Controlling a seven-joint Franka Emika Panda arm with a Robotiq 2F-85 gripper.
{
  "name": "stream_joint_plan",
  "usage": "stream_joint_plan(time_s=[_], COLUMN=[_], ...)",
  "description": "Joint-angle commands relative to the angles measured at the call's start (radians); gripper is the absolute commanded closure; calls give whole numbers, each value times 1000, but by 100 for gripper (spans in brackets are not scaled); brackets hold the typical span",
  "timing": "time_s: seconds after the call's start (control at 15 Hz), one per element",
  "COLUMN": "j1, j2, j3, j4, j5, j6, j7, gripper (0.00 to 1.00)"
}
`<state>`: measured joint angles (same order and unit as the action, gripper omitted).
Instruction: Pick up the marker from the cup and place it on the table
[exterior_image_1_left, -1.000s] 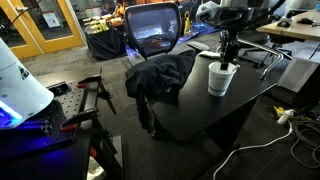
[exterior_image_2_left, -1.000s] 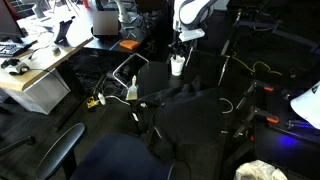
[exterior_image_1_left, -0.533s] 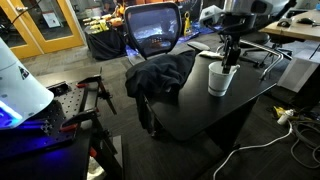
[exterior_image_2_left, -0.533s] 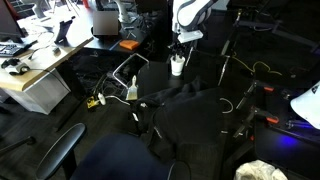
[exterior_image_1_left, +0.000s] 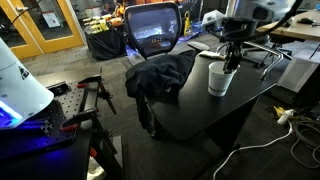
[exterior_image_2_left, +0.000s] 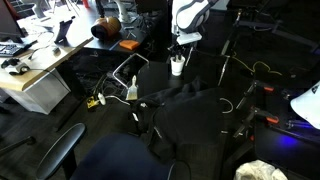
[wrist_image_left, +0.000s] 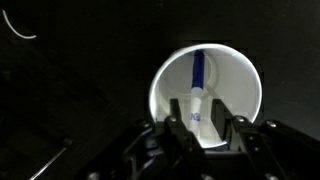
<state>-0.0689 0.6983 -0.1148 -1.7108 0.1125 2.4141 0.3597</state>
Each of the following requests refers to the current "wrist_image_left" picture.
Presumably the thin silver metal rod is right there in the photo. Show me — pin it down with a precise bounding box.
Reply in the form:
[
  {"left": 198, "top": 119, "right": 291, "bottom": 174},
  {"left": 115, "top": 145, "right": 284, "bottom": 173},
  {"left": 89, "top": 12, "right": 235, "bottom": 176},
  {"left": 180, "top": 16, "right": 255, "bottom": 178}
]
[{"left": 29, "top": 146, "right": 68, "bottom": 180}]

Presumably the white cable loop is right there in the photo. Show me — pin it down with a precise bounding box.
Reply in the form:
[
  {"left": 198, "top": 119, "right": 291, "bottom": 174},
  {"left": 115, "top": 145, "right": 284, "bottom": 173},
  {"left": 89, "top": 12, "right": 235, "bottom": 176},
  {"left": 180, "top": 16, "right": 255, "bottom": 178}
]
[{"left": 1, "top": 9, "right": 38, "bottom": 40}]

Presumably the white paper cup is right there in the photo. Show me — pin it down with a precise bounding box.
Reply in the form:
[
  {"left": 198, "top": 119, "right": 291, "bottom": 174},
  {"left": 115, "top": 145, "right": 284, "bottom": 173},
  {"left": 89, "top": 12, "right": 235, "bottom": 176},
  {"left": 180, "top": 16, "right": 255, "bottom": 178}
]
[{"left": 148, "top": 43, "right": 263, "bottom": 150}]

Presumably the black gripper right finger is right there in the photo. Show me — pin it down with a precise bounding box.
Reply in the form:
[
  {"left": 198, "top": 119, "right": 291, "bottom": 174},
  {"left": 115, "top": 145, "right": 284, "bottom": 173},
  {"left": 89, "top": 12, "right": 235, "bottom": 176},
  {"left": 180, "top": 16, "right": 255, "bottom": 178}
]
[{"left": 211, "top": 98, "right": 320, "bottom": 180}]

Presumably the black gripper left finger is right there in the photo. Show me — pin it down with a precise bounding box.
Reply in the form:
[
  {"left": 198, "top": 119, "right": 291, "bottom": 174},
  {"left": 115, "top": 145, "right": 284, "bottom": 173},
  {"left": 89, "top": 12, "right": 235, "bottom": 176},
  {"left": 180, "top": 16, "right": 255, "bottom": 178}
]
[{"left": 122, "top": 98, "right": 208, "bottom": 180}]

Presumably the blue and white marker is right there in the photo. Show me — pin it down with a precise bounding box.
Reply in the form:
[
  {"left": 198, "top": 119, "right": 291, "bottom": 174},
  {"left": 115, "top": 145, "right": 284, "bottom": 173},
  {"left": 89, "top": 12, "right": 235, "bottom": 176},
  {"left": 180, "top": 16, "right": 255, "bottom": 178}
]
[{"left": 188, "top": 49, "right": 206, "bottom": 134}]

